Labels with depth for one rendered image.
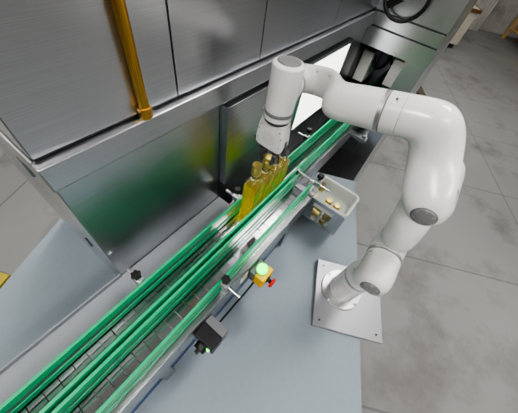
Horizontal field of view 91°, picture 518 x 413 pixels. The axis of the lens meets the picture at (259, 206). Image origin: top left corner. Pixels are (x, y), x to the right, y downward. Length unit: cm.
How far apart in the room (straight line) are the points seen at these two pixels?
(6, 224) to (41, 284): 140
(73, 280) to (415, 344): 221
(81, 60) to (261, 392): 112
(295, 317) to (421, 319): 145
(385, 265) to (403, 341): 145
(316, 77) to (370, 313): 103
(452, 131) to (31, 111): 73
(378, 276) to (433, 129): 50
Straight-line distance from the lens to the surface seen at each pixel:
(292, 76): 69
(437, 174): 64
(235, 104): 82
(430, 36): 171
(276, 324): 122
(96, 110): 59
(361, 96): 64
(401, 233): 81
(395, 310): 241
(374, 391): 218
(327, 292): 129
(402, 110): 62
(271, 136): 80
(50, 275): 145
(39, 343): 101
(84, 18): 54
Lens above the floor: 192
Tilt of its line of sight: 53 degrees down
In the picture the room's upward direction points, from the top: 13 degrees clockwise
